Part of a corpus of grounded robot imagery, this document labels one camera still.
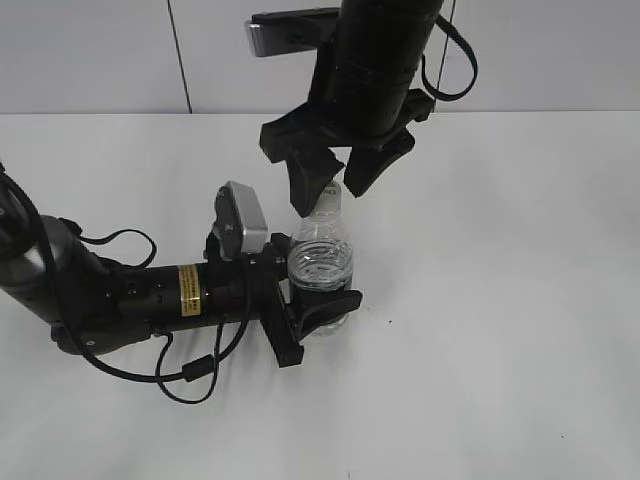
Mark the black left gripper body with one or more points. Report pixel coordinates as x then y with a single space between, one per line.
263 276

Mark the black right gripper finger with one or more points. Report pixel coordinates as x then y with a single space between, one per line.
367 164
310 171

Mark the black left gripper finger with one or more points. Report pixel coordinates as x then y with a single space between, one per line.
282 245
322 312

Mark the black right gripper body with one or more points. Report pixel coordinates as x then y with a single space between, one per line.
306 125

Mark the clear cestbon water bottle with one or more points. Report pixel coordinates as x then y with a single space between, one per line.
322 258

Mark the white green bottle cap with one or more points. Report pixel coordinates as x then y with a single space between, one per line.
329 201

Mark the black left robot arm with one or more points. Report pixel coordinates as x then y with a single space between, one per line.
96 305

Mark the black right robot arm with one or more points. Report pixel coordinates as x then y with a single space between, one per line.
360 102

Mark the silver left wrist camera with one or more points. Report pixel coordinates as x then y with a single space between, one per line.
239 225

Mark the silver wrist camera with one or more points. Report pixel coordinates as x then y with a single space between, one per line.
239 225
281 33

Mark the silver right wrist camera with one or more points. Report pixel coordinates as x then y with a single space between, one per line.
281 33

